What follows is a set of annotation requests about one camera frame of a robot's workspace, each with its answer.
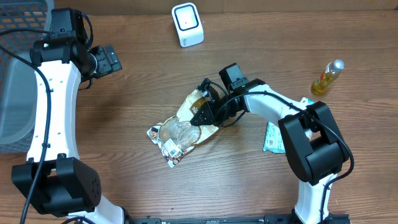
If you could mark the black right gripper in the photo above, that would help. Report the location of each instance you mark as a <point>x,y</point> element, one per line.
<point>210,107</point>

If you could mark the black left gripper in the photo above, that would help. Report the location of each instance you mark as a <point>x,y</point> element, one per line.
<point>107,66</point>

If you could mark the beige brown snack packet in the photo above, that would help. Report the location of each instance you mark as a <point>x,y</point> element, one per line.
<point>176,137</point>

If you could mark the teal snack packet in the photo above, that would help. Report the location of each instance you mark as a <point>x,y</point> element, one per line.
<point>273,140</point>

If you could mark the teal Kleenex tissue pack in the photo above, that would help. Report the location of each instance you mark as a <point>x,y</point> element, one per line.
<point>307,101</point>

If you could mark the silver capped amber bottle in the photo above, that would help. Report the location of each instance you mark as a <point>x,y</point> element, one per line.
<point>329,75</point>

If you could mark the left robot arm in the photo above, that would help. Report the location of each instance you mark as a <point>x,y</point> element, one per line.
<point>53,179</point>

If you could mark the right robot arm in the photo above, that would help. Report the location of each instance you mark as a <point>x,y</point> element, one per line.
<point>314,147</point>

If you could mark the white barcode scanner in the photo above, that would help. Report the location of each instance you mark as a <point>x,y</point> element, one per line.
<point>188,24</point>

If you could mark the grey plastic shopping basket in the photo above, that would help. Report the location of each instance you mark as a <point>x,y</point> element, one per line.
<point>18,81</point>

